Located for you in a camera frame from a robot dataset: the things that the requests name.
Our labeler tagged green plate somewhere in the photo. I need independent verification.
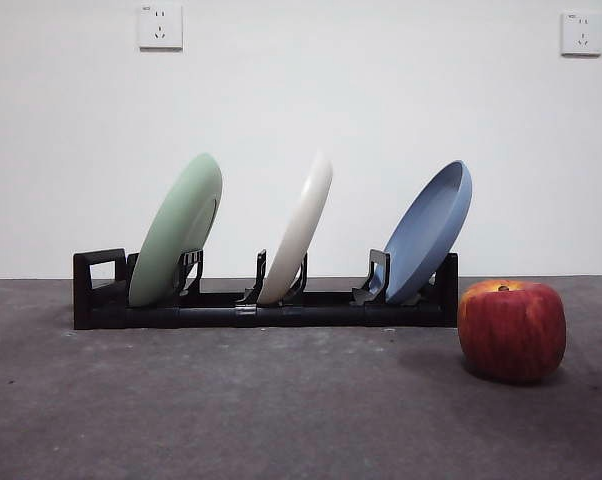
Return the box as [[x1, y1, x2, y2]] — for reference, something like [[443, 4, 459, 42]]
[[128, 153, 224, 308]]

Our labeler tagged red apple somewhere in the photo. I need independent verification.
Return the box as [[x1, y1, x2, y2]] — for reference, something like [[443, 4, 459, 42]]
[[456, 279, 568, 385]]

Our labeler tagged white plate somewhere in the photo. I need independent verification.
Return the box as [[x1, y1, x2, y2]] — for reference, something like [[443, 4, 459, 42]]
[[256, 151, 334, 305]]

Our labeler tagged blue plate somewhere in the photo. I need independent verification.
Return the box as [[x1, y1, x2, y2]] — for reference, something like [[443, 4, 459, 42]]
[[382, 159, 474, 305]]

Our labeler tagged black plate rack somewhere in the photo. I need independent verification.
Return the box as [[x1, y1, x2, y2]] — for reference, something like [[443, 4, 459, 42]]
[[72, 248, 459, 331]]

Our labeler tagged white wall socket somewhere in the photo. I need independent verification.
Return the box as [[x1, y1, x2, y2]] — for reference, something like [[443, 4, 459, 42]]
[[139, 4, 184, 51], [560, 12, 602, 58]]

